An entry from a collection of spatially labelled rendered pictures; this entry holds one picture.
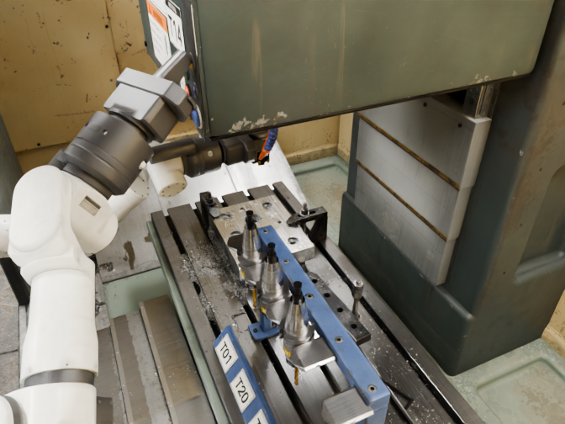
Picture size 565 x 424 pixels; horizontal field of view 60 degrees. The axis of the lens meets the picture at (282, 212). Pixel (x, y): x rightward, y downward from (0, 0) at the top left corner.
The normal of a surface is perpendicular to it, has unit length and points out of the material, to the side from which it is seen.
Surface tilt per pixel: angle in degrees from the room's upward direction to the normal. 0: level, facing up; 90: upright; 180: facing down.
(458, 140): 90
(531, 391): 0
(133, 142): 72
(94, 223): 92
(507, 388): 0
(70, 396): 45
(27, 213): 30
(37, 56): 90
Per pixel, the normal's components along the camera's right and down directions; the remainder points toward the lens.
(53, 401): 0.44, -0.54
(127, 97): -0.29, -0.47
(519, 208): 0.41, 0.54
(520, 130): -0.91, 0.25
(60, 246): 0.32, 0.21
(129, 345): -0.06, -0.87
